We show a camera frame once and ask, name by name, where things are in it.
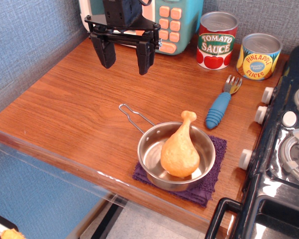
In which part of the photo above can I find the purple cloth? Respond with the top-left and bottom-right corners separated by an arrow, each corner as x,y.
132,135 -> 228,208

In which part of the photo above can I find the small steel saucepan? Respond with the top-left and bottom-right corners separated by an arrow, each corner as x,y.
119,104 -> 216,192

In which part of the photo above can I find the orange toy food bottom left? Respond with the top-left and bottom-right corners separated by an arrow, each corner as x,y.
1,229 -> 25,239

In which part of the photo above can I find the toy chicken drumstick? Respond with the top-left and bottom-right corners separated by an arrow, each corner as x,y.
160,111 -> 200,178

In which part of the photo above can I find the white stove knob upper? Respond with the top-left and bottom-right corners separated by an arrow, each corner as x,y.
261,87 -> 274,105

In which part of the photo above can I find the white stove knob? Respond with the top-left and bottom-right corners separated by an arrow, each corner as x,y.
261,87 -> 274,105
254,106 -> 268,124
238,149 -> 253,170

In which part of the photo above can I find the toy microwave teal and white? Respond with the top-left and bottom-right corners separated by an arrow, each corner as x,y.
78,0 -> 204,56

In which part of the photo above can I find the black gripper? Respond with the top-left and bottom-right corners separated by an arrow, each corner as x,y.
84,0 -> 162,75

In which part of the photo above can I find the pineapple slices can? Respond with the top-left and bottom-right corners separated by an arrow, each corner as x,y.
236,33 -> 283,81

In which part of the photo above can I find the blue handled metal fork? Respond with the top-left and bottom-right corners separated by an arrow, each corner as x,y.
205,75 -> 242,129

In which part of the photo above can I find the white stove knob middle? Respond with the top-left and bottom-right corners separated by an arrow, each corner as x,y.
254,106 -> 268,124

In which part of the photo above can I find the tomato sauce can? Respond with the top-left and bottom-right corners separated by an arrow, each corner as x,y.
196,11 -> 238,70

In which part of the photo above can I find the black toy stove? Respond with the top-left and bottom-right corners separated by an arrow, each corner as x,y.
206,46 -> 299,239

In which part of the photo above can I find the white stove knob lower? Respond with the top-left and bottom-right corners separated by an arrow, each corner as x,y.
238,149 -> 253,170

